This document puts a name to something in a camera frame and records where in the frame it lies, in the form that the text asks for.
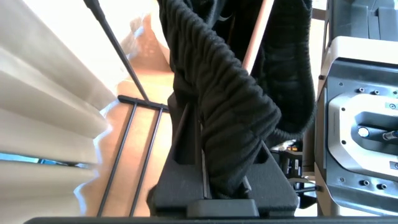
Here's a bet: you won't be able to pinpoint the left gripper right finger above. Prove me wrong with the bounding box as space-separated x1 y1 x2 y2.
242 141 300 218

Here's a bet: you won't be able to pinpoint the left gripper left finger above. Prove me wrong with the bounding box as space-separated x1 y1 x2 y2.
148 92 213 218

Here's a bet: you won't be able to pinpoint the black shorts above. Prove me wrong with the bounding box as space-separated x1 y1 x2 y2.
156 0 317 200

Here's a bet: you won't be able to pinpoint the pink clothes hanger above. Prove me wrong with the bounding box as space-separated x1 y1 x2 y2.
241 0 275 75

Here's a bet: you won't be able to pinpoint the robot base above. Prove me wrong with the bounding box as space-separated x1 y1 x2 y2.
270 0 398 218

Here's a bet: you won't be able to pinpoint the black clothes rack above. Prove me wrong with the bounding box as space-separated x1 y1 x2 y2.
82 0 170 218

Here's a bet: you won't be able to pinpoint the beige curtain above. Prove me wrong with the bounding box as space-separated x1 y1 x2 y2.
0 0 118 224

